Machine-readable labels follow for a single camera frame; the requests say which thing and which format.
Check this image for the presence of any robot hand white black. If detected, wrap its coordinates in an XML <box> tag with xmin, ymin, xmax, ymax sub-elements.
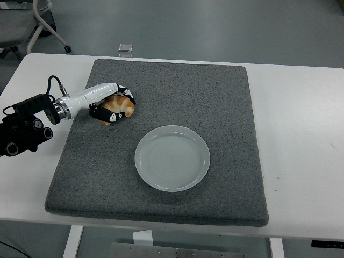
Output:
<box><xmin>63</xmin><ymin>82</ymin><xmax>137</xmax><ymax>126</ymax></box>

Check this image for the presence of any croissant bread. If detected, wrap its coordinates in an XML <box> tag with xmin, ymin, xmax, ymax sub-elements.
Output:
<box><xmin>98</xmin><ymin>95</ymin><xmax>135</xmax><ymax>126</ymax></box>

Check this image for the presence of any pale grey round plate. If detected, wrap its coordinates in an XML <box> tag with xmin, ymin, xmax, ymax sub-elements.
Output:
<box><xmin>134</xmin><ymin>125</ymin><xmax>211</xmax><ymax>192</ymax></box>

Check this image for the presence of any grey metal plate with screws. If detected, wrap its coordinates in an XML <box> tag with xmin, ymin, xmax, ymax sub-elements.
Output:
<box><xmin>110</xmin><ymin>242</ymin><xmax>245</xmax><ymax>258</ymax></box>

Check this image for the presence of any grey felt mat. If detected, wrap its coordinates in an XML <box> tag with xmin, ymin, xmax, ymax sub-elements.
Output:
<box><xmin>44</xmin><ymin>59</ymin><xmax>270</xmax><ymax>228</ymax></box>

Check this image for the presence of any grey office chair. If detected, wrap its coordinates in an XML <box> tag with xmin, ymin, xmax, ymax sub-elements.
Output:
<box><xmin>0</xmin><ymin>0</ymin><xmax>73</xmax><ymax>59</ymax></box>

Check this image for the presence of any white table leg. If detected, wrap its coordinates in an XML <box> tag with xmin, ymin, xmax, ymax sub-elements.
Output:
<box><xmin>62</xmin><ymin>225</ymin><xmax>84</xmax><ymax>258</ymax></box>
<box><xmin>269</xmin><ymin>238</ymin><xmax>285</xmax><ymax>258</ymax></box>

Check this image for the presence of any black table control panel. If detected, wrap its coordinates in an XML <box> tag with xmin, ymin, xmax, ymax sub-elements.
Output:
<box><xmin>311</xmin><ymin>240</ymin><xmax>344</xmax><ymax>248</ymax></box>

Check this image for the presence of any white table bracket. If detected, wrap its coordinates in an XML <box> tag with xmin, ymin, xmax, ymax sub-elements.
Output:
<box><xmin>133</xmin><ymin>230</ymin><xmax>154</xmax><ymax>247</ymax></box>

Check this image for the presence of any black floor cable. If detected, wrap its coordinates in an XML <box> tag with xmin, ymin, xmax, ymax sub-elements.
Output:
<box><xmin>0</xmin><ymin>240</ymin><xmax>13</xmax><ymax>255</ymax></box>

